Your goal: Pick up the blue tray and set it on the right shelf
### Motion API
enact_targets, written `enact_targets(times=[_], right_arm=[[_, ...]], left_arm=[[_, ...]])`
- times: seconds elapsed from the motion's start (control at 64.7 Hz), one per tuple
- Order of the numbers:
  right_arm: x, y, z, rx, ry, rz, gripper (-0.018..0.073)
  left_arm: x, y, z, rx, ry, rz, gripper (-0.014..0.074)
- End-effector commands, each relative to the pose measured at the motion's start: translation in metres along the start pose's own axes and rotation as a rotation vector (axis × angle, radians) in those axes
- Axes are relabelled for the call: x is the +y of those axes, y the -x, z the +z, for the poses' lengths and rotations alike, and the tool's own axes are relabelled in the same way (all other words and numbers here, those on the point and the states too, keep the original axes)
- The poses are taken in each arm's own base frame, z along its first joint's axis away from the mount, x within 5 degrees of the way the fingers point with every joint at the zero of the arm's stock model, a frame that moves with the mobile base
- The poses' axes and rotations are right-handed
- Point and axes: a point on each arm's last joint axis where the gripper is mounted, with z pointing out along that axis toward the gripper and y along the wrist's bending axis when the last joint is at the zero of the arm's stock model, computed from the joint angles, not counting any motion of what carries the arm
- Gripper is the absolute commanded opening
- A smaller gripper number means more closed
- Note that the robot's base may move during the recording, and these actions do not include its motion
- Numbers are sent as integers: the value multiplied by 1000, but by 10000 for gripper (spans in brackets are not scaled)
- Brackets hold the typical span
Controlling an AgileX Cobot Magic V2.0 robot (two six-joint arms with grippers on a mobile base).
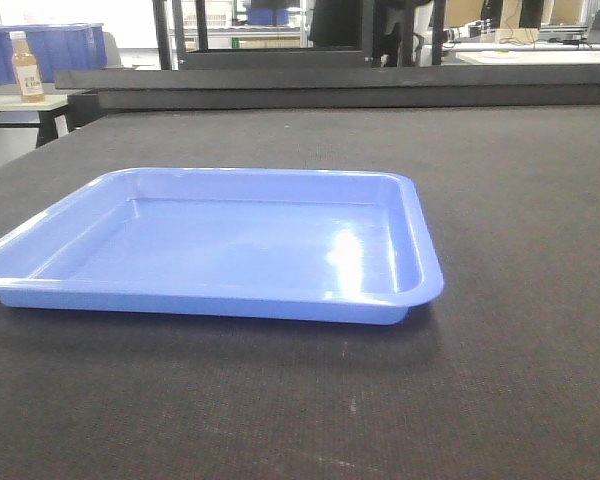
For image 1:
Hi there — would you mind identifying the blue plastic tray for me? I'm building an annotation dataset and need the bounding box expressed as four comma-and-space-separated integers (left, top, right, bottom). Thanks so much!
0, 168, 444, 325

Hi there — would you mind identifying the white desk in background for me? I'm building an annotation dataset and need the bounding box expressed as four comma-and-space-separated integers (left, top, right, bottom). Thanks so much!
443, 42, 600, 66

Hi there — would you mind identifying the blue storage crate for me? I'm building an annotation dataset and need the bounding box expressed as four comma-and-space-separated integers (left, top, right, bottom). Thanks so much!
0, 23, 107, 85

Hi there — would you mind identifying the orange juice bottle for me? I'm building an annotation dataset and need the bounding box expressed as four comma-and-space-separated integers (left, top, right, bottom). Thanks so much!
9, 31, 45, 103

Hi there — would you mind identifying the small white side table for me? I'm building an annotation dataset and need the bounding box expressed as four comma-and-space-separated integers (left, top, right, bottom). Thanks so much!
0, 86, 76, 149

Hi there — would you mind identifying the black metal frame rack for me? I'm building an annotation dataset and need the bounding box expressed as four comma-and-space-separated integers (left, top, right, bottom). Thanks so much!
54, 0, 600, 132

